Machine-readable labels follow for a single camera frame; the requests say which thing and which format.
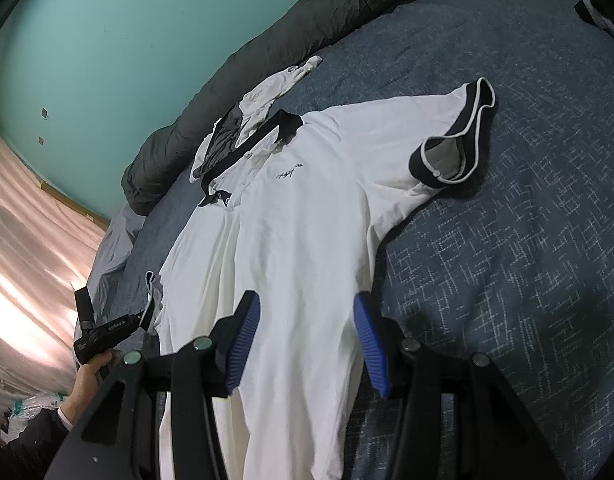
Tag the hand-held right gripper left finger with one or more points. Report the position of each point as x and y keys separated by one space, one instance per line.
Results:
x=242 y=340

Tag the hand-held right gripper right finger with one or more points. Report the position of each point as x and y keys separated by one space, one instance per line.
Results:
x=372 y=345

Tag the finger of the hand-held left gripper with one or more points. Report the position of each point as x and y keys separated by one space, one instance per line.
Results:
x=142 y=321

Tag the white polo shirt black collar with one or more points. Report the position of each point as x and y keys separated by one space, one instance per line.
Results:
x=297 y=220

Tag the person's left forearm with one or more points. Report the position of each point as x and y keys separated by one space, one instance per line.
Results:
x=37 y=442

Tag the person's left hand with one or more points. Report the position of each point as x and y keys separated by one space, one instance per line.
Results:
x=87 y=390

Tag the light grey bed sheet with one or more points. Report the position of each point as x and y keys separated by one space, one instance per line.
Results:
x=114 y=245

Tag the clear plastic bag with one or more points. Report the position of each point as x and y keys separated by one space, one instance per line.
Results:
x=34 y=410

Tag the blue patterned bed cover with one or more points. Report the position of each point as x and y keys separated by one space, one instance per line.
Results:
x=512 y=235

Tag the dark grey crumpled garment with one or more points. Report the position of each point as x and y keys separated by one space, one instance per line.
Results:
x=224 y=142

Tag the white crumpled garment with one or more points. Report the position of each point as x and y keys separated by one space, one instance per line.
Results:
x=274 y=85

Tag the dark grey rolled duvet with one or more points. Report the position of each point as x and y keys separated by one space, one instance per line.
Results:
x=287 y=25

